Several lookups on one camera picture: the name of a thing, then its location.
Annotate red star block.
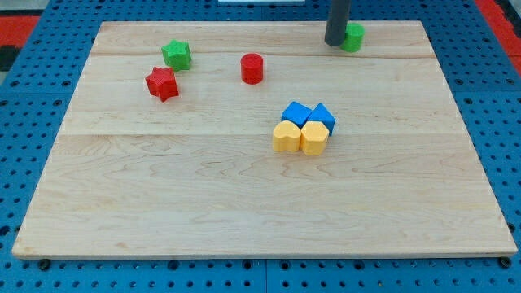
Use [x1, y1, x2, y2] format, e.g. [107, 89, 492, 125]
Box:
[145, 67, 179, 103]

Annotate light wooden board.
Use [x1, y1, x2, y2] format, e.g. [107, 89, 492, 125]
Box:
[12, 21, 518, 260]

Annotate green star block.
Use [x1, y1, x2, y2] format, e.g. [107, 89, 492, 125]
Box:
[161, 39, 191, 72]

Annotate red cylinder block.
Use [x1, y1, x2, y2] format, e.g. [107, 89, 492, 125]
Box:
[240, 53, 264, 85]

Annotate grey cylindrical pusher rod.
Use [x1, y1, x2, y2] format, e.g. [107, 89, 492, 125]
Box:
[325, 0, 352, 46]

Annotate yellow hexagon block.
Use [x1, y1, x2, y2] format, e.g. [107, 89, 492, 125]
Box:
[300, 121, 330, 155]

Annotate yellow heart block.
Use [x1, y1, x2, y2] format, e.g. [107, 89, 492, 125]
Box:
[272, 120, 301, 152]

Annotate green cylinder block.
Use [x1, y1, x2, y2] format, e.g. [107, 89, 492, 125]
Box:
[340, 23, 365, 53]

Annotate blue cube block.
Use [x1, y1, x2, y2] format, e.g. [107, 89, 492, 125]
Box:
[281, 101, 313, 129]

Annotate blue triangle block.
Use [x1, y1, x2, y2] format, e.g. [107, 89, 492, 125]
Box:
[308, 103, 336, 136]

